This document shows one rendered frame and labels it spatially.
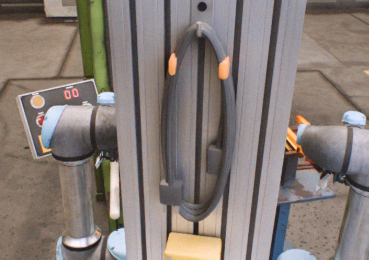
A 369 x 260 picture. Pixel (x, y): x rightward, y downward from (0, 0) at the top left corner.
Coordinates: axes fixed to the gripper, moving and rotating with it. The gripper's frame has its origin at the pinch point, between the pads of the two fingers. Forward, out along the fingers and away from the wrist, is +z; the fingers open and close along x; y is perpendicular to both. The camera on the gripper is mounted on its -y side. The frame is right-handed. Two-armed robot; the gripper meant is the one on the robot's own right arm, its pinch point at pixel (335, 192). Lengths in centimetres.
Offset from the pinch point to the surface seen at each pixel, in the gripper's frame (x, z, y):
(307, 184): -2.9, 27.3, -40.7
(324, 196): 4.6, 27.6, -33.0
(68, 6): -336, 66, -522
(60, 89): -119, -25, -20
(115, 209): -94, 29, -8
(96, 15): -110, -52, -48
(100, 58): -110, -30, -48
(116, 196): -97, 29, -18
